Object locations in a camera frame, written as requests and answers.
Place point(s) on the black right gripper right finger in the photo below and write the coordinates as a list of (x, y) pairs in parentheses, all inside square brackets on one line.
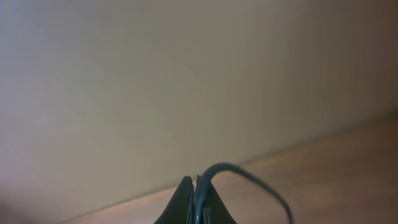
[(214, 210)]

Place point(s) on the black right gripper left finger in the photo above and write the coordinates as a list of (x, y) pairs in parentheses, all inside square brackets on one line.
[(179, 207)]

